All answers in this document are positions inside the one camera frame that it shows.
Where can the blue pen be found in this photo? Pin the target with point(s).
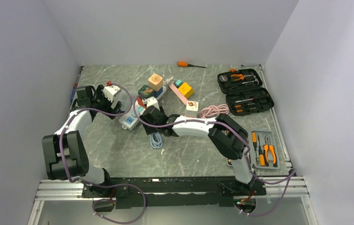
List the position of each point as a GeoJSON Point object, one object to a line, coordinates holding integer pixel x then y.
{"type": "Point", "coordinates": [74, 89]}

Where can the beige cube plug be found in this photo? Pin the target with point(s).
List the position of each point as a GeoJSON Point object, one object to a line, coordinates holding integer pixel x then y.
{"type": "Point", "coordinates": [155, 82]}

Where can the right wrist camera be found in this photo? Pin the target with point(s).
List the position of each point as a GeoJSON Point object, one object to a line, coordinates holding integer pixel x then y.
{"type": "Point", "coordinates": [151, 101]}

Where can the grey tool tray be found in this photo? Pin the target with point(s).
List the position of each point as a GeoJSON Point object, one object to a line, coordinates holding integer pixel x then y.
{"type": "Point", "coordinates": [263, 153]}

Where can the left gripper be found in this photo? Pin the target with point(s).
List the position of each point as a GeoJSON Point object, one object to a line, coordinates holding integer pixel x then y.
{"type": "Point", "coordinates": [100, 93]}

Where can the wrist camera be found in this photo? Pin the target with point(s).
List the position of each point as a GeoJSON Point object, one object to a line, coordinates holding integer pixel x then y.
{"type": "Point", "coordinates": [111, 91]}
{"type": "Point", "coordinates": [151, 101]}

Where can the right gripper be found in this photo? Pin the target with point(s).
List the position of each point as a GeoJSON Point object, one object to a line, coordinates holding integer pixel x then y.
{"type": "Point", "coordinates": [149, 129]}

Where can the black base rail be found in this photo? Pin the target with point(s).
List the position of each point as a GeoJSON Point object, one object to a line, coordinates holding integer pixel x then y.
{"type": "Point", "coordinates": [222, 191]}

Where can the blue cube plug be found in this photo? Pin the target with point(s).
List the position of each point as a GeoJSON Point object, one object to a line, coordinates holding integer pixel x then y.
{"type": "Point", "coordinates": [158, 93]}

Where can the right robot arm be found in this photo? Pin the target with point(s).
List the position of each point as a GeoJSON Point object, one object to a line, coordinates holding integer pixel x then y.
{"type": "Point", "coordinates": [228, 137]}

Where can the orange screwdriver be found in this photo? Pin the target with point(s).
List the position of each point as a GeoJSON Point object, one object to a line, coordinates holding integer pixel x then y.
{"type": "Point", "coordinates": [185, 65]}

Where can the white cube plug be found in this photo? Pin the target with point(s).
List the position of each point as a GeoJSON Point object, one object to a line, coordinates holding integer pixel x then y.
{"type": "Point", "coordinates": [191, 109]}

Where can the green cube plug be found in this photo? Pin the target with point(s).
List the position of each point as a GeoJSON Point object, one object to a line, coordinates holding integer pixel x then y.
{"type": "Point", "coordinates": [146, 91]}

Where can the orange pliers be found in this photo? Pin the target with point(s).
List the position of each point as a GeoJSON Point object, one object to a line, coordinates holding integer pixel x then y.
{"type": "Point", "coordinates": [269, 153]}

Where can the red cube plug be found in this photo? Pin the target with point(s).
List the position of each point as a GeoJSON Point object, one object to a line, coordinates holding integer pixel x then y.
{"type": "Point", "coordinates": [140, 102]}

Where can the black tool case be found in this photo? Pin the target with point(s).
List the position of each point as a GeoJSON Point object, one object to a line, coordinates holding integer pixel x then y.
{"type": "Point", "coordinates": [244, 92]}

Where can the yellow cube plug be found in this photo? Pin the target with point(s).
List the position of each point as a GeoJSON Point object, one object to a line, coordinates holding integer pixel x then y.
{"type": "Point", "coordinates": [186, 90]}

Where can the pink power strip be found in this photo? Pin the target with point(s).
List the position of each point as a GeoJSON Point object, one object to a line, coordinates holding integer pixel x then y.
{"type": "Point", "coordinates": [175, 90]}

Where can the clear screw box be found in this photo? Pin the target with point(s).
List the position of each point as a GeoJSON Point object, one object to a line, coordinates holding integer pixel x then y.
{"type": "Point", "coordinates": [124, 99]}

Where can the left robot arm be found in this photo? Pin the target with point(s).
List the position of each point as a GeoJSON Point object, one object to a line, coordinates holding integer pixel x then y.
{"type": "Point", "coordinates": [64, 152]}

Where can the teal small plug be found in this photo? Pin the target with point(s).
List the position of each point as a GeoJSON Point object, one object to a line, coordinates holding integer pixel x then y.
{"type": "Point", "coordinates": [178, 83]}

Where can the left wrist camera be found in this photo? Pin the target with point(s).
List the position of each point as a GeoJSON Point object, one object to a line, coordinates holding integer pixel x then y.
{"type": "Point", "coordinates": [111, 91]}

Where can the white power strip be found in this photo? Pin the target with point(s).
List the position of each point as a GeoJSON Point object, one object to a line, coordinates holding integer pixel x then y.
{"type": "Point", "coordinates": [130, 119]}

